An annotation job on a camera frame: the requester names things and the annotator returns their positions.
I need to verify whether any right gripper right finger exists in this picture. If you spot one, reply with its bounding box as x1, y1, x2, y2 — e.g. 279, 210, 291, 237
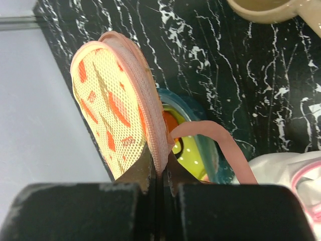
162, 150, 316, 241

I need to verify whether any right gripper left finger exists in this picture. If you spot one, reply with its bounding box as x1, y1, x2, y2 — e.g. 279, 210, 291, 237
1, 147, 155, 240

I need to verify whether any floral pink laundry bag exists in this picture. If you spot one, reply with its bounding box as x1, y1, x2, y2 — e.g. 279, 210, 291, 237
69, 30, 259, 185

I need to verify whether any white mesh laundry bag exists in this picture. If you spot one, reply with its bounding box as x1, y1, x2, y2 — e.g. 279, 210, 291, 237
249, 151, 320, 240

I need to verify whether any blue transparent plastic bin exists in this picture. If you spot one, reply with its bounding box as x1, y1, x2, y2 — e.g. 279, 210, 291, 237
155, 87, 254, 185

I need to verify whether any orange plastic cup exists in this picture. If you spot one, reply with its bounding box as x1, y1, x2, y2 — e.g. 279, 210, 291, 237
163, 110, 179, 144

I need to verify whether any beige ceramic mug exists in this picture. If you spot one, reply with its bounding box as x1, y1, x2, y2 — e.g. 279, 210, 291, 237
227, 0, 320, 36

